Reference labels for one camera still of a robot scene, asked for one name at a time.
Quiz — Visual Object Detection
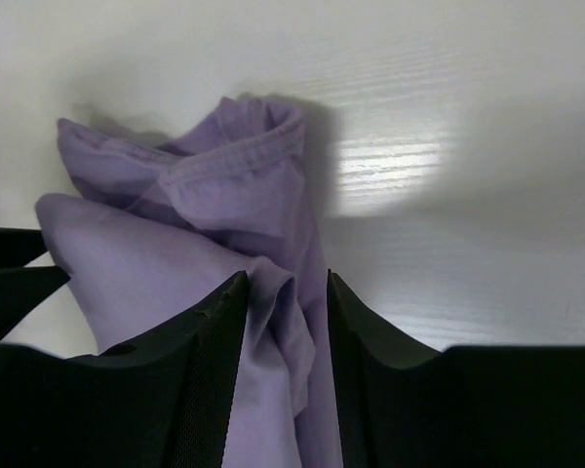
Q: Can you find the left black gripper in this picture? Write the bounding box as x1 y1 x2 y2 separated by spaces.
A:
0 228 69 340

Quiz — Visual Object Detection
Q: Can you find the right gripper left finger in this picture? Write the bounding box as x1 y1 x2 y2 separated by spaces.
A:
0 272 250 467

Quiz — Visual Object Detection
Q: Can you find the purple t-shirt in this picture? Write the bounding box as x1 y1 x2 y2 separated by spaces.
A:
35 97 342 467

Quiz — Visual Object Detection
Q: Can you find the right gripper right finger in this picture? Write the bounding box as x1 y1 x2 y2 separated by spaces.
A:
327 273 585 467

